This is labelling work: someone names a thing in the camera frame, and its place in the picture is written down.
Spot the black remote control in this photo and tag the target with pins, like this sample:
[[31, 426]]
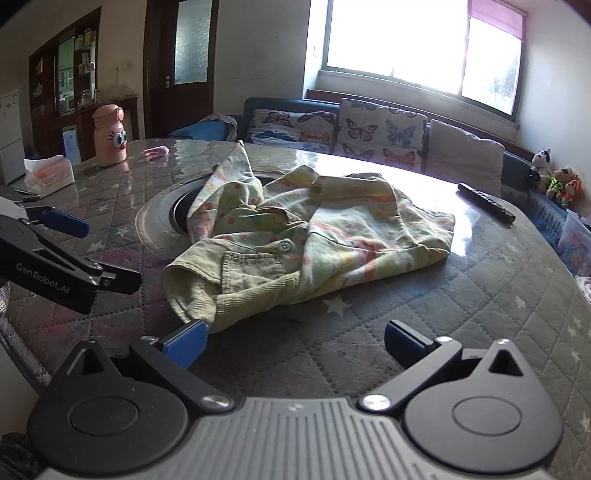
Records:
[[485, 203]]

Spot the dark wooden display cabinet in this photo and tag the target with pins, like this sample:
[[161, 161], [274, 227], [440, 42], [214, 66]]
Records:
[[64, 83]]

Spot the small pink cloth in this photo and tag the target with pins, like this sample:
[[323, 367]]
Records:
[[157, 151]]

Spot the white refrigerator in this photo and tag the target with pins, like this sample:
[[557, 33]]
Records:
[[11, 138]]

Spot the large window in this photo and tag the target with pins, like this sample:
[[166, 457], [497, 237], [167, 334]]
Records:
[[392, 41]]

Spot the flat butterfly print cushion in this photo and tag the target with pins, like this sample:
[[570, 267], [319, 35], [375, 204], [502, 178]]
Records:
[[291, 131]]

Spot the blue and grey clothes pile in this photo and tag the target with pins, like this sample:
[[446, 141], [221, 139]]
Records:
[[203, 129]]

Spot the plain beige cushion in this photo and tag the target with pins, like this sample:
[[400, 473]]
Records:
[[464, 154]]

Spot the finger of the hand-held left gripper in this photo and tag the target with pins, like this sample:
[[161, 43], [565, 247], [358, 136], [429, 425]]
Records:
[[64, 222], [117, 280]]

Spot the round recessed table insert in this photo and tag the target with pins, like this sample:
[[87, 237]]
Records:
[[157, 217]]

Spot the white tissue pack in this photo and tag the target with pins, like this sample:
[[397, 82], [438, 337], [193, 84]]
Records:
[[48, 173]]

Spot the clear plastic storage box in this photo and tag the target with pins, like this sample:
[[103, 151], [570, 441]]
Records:
[[577, 240]]

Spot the dark wooden door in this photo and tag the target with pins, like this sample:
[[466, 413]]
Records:
[[182, 64]]

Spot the pink cartoon-face water bottle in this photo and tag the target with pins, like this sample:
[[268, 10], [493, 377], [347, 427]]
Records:
[[110, 134]]

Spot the blue sofa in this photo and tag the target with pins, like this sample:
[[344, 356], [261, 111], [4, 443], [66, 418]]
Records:
[[295, 105]]

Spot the black and white cow plush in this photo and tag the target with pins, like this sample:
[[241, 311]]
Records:
[[541, 160]]

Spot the yellow-green patterned child's shirt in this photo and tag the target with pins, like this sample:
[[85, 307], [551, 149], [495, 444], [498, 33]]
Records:
[[323, 240]]

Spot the pink roller blind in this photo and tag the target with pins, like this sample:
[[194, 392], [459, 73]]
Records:
[[496, 14]]

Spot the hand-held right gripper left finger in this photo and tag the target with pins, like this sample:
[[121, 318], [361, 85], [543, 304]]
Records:
[[187, 345]]

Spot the orange fox plush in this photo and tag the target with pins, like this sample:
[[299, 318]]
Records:
[[573, 189]]

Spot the upright butterfly print cushion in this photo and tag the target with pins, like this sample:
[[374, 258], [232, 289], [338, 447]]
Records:
[[381, 134]]

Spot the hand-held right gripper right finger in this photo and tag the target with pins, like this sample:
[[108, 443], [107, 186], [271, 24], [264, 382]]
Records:
[[405, 344]]

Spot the brown bear plush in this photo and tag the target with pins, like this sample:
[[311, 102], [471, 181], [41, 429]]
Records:
[[558, 181]]

